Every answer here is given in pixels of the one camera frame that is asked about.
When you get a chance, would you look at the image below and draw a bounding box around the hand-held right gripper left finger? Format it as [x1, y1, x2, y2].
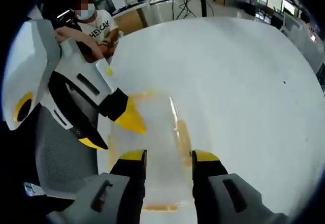
[64, 149, 148, 224]

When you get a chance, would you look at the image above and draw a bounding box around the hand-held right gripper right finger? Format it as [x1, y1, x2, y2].
[191, 149, 289, 224]

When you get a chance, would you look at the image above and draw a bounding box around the grey mesh office chair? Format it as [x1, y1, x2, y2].
[24, 106, 112, 202]

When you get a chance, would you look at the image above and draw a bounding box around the clear plastic tray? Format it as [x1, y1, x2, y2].
[108, 91, 197, 212]

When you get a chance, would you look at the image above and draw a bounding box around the wooden front desk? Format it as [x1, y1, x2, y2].
[111, 2, 151, 36]

